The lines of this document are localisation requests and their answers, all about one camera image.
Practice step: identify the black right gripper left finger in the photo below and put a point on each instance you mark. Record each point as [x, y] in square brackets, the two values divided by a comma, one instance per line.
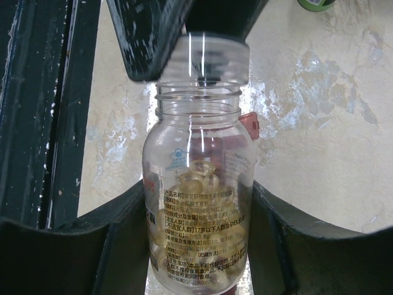
[105, 251]

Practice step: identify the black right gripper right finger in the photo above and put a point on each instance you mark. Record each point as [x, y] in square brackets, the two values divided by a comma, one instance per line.
[292, 252]

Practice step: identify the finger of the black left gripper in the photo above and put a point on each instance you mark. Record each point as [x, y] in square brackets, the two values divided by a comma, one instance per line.
[233, 19]
[147, 32]

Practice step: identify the green cylindrical can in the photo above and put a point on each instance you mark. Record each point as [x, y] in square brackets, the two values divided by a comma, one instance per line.
[316, 5]

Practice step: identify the red weekly pill organizer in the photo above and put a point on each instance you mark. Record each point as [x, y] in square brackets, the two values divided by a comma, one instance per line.
[248, 126]

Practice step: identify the clear pill bottle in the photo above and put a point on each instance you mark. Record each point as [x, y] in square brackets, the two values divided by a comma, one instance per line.
[198, 170]

